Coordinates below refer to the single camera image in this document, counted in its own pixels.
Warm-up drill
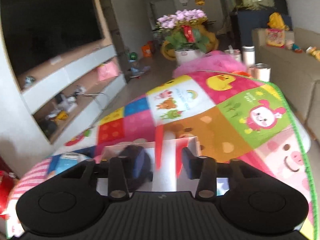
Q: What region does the white red foam stick toy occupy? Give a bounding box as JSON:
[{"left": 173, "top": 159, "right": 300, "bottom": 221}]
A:
[{"left": 152, "top": 124, "right": 189, "bottom": 192}]

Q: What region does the blue tissue pack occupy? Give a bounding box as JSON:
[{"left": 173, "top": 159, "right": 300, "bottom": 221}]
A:
[{"left": 55, "top": 152, "right": 89, "bottom": 174}]

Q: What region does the pink cardboard box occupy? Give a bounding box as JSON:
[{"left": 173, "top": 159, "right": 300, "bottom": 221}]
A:
[{"left": 94, "top": 137, "right": 200, "bottom": 195}]

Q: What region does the colourful cartoon play mat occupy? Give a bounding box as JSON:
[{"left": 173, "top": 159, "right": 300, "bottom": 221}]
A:
[{"left": 6, "top": 71, "right": 319, "bottom": 239}]

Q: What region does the white wood TV cabinet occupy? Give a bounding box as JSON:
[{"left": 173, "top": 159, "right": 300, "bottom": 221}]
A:
[{"left": 0, "top": 0, "right": 128, "bottom": 145}]

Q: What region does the pink gift bag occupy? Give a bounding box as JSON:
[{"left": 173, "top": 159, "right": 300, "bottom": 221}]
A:
[{"left": 97, "top": 61, "right": 120, "bottom": 82}]

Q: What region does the orange paper bag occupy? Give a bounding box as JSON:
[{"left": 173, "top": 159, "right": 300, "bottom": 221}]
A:
[{"left": 141, "top": 44, "right": 152, "bottom": 57}]

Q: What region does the white thermos cup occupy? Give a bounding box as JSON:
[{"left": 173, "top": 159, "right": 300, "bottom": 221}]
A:
[{"left": 242, "top": 46, "right": 255, "bottom": 67}]

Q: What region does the yellow bear plush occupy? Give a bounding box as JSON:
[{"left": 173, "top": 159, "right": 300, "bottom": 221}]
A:
[{"left": 161, "top": 25, "right": 219, "bottom": 61}]

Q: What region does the beige sofa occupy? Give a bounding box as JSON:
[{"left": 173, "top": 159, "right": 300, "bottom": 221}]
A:
[{"left": 252, "top": 29, "right": 319, "bottom": 139}]

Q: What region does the purple orchid flower pot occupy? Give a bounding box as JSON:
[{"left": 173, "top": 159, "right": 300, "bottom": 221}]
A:
[{"left": 157, "top": 9, "right": 208, "bottom": 65}]

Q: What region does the red cartoon gift bag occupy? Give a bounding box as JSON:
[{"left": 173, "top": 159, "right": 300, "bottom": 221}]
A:
[{"left": 266, "top": 29, "right": 285, "bottom": 48}]

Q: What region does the yellow backpack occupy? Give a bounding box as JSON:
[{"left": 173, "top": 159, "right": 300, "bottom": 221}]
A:
[{"left": 267, "top": 12, "right": 289, "bottom": 31}]

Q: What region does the dark fish tank cabinet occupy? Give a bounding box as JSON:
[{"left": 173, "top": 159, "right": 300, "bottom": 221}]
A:
[{"left": 229, "top": 0, "right": 292, "bottom": 49}]

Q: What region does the black television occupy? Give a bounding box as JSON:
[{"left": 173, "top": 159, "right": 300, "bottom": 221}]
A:
[{"left": 1, "top": 0, "right": 103, "bottom": 75}]

